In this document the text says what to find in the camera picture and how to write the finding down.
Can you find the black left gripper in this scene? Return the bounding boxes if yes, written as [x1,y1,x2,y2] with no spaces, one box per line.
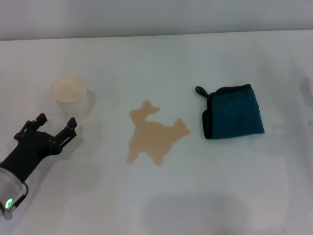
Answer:
[0,113,78,184]

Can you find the white paper cup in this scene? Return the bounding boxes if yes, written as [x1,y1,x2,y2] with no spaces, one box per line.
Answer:
[50,73,89,120]

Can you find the blue rag with black trim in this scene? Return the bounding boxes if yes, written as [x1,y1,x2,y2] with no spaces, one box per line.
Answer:
[195,84,265,141]

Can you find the brown water stain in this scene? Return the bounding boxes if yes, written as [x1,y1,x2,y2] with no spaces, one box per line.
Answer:
[126,99,191,166]

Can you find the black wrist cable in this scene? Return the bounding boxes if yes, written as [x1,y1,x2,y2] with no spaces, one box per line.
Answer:
[13,182,29,209]

